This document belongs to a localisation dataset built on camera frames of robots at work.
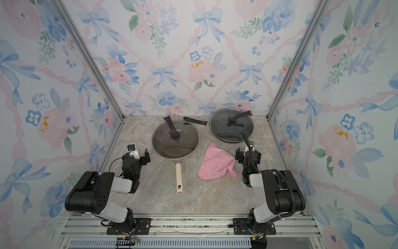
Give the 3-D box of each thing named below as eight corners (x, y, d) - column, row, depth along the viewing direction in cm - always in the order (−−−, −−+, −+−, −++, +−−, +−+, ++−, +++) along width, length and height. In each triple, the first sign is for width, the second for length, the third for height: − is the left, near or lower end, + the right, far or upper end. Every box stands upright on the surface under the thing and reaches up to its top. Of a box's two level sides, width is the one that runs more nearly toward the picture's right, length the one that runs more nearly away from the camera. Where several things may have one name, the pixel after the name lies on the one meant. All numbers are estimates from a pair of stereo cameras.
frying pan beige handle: (179, 200, 84) (177, 192, 74) (177, 170, 95) (175, 160, 85) (184, 199, 84) (182, 191, 74) (182, 170, 95) (179, 159, 85)
